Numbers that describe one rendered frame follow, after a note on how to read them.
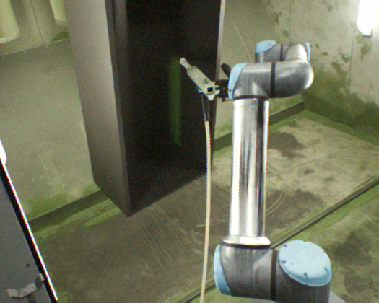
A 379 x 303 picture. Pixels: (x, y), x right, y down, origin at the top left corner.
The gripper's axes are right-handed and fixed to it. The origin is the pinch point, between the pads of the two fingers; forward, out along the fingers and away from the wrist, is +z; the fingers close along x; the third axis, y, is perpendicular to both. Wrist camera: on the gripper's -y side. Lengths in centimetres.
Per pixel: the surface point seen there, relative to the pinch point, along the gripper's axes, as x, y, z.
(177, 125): 59, 45, 1
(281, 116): 142, 98, -113
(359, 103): 97, 77, -158
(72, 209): 80, 102, 78
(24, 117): 112, 42, 96
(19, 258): -57, 24, 81
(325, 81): 130, 66, -147
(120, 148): -0.8, 21.1, 40.1
